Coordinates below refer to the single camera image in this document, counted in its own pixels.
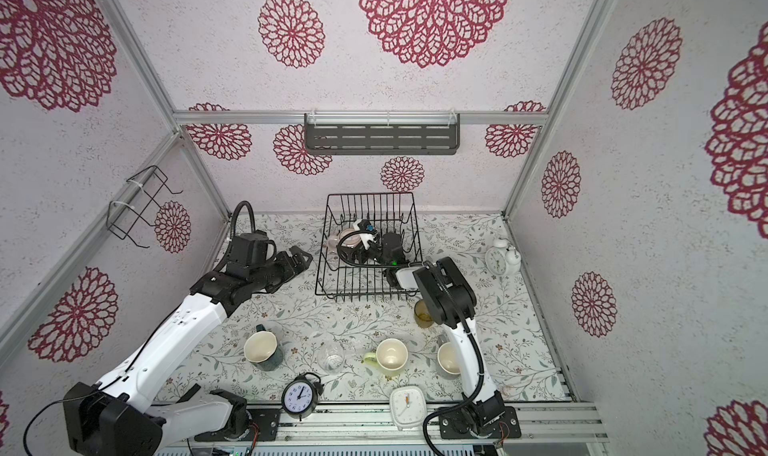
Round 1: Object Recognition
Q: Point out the dark green mug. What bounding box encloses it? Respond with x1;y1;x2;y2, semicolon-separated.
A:
243;324;284;372

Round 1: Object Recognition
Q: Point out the pink iridescent mug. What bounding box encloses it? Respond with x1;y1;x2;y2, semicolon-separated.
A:
326;228;361;260

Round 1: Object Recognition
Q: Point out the white square clock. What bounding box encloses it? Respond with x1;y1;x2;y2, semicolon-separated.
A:
389;385;427;430

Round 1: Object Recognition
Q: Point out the grey wall shelf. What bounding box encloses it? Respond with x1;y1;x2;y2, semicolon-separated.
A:
303;113;461;156

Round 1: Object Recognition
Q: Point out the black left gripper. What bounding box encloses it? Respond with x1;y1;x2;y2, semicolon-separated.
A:
250;244;312;294

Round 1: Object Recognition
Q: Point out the black wire wall holder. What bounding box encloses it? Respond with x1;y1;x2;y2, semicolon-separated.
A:
105;165;183;249

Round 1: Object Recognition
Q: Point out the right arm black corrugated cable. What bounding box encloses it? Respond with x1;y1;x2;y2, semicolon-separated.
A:
335;230;487;456

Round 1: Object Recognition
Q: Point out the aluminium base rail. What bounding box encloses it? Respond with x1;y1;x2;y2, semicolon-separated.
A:
161;402;609;455

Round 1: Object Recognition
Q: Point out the white twin bell alarm clock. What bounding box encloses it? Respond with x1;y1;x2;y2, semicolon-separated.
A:
485;238;522;277

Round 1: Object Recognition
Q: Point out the black wire dish rack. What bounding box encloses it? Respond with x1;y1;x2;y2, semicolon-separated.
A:
315;192;423;301

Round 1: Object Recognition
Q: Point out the light green mug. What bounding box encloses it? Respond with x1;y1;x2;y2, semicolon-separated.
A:
362;338;409;376

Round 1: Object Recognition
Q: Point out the grey cream mug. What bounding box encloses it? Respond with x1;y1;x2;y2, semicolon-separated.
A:
436;342;461;379

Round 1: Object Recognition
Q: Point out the amber glass cup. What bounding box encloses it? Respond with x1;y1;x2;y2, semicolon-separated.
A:
413;299;434;329

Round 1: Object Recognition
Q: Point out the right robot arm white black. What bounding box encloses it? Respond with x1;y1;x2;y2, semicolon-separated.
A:
382;257;506;436

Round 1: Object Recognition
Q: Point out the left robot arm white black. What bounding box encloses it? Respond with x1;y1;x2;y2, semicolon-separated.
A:
63;230;312;455

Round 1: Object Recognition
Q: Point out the clear drinking glass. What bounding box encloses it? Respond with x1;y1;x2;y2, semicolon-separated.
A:
316;341;345;374

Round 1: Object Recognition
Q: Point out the black alarm clock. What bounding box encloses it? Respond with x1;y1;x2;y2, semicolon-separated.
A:
281;372;324;421

